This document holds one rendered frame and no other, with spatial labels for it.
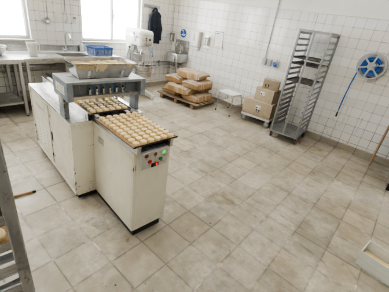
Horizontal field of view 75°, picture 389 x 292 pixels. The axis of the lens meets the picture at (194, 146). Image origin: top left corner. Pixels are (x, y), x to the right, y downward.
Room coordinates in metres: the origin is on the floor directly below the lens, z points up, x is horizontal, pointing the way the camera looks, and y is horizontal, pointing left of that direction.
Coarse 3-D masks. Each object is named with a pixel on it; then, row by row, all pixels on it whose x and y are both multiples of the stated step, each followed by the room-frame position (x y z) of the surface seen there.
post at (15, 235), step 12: (0, 144) 0.47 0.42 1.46; (0, 156) 0.47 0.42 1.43; (0, 168) 0.46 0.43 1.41; (0, 180) 0.46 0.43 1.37; (0, 192) 0.46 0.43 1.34; (12, 192) 0.47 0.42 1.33; (0, 204) 0.45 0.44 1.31; (12, 204) 0.47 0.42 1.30; (12, 216) 0.47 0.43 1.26; (12, 228) 0.46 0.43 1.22; (12, 240) 0.46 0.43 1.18; (12, 252) 0.45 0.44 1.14; (24, 252) 0.47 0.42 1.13; (24, 264) 0.47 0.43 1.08; (24, 276) 0.46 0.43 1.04; (24, 288) 0.46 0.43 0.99
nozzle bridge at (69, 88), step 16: (64, 80) 1.98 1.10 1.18; (80, 80) 2.05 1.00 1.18; (96, 80) 2.12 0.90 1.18; (112, 80) 2.20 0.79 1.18; (128, 80) 2.30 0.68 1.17; (144, 80) 2.42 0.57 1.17; (64, 96) 1.95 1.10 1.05; (80, 96) 2.03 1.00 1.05; (96, 96) 2.11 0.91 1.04; (112, 96) 2.22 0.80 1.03; (64, 112) 1.98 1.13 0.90
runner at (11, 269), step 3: (15, 264) 0.47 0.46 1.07; (6, 267) 0.46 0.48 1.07; (9, 267) 0.46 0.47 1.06; (12, 267) 0.47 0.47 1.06; (15, 267) 0.47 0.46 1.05; (0, 270) 0.45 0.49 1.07; (3, 270) 0.45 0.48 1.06; (6, 270) 0.46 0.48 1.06; (9, 270) 0.46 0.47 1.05; (12, 270) 0.47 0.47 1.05; (15, 270) 0.47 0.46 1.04; (0, 273) 0.45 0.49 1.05; (3, 273) 0.45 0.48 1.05; (6, 273) 0.46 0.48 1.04; (9, 273) 0.46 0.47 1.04; (0, 276) 0.45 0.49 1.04; (3, 276) 0.45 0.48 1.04
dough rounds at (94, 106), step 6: (78, 102) 2.24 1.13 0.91; (84, 102) 2.24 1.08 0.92; (96, 102) 2.29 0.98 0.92; (102, 102) 2.32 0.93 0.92; (108, 102) 2.35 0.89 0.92; (114, 102) 2.39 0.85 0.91; (120, 102) 2.39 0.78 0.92; (84, 108) 2.14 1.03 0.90; (90, 108) 2.11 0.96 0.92; (96, 108) 2.14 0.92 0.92; (102, 108) 2.18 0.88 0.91; (108, 108) 2.17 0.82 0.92; (114, 108) 2.20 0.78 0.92; (120, 108) 2.24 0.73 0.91
